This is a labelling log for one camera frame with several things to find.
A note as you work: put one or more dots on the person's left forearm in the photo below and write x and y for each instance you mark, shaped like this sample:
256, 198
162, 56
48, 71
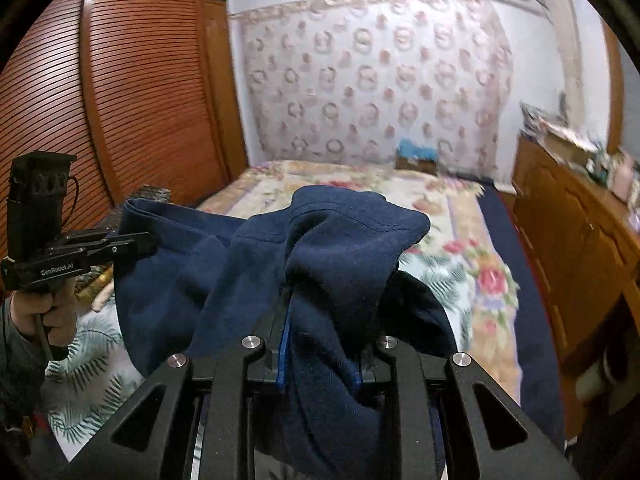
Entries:
17, 375

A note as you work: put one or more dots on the cardboard box with blue cloth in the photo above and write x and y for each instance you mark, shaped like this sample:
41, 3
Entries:
415, 165

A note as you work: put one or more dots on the leaf-print bed sheet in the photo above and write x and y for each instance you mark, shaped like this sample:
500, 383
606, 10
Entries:
85, 390

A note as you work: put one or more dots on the navy t-shirt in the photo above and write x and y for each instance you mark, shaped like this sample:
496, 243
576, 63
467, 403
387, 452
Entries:
240, 270

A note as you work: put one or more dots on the wooden window frame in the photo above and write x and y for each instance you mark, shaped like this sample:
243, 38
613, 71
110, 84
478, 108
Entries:
614, 90

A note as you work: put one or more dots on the wooden sideboard cabinet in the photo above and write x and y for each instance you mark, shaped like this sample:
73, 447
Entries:
565, 210

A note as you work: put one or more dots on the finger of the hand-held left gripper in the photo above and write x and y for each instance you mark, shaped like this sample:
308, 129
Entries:
130, 246

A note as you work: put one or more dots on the open cardboard box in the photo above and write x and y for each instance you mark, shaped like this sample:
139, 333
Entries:
570, 145

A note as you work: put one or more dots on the dark circle-patterned pillow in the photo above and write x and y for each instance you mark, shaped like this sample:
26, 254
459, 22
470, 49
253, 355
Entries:
150, 194

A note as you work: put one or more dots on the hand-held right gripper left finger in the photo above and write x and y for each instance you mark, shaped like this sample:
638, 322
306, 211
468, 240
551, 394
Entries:
282, 355

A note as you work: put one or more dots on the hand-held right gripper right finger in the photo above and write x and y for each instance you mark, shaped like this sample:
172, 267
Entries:
367, 365

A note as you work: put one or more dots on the navy bed sheet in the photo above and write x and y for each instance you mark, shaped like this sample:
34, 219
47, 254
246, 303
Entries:
535, 335

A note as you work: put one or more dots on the person's left hand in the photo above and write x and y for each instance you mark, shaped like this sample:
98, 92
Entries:
30, 310

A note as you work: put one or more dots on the pink thermos bottle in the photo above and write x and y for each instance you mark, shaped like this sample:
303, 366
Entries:
625, 180

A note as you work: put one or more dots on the circle-patterned sheer curtain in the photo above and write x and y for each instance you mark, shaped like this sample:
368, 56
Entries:
375, 85

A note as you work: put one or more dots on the wooden louvered wardrobe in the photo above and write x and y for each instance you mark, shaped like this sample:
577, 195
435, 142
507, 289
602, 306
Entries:
140, 85

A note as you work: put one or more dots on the beige window curtain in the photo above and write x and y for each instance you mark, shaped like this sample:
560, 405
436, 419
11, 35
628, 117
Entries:
567, 60

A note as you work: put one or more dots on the floral blanket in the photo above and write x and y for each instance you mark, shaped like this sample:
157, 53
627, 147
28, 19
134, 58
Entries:
450, 220

